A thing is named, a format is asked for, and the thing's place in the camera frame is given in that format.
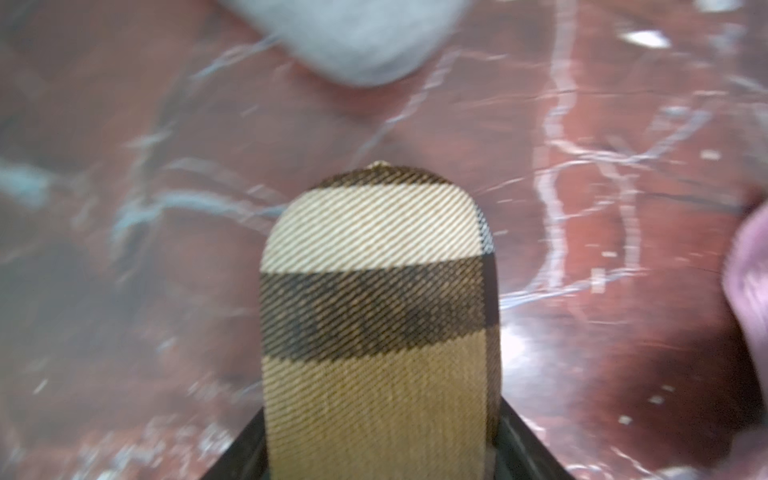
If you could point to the pink cloth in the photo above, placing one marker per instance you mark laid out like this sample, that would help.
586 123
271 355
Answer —
744 282

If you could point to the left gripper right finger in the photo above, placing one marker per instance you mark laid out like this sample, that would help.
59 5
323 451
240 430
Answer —
520 454

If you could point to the grey oval eyeglass case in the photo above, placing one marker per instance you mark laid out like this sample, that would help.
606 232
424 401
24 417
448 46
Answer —
356 43

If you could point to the brown case with red band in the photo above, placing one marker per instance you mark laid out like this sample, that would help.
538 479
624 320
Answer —
380 331

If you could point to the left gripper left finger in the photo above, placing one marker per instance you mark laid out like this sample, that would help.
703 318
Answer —
246 457

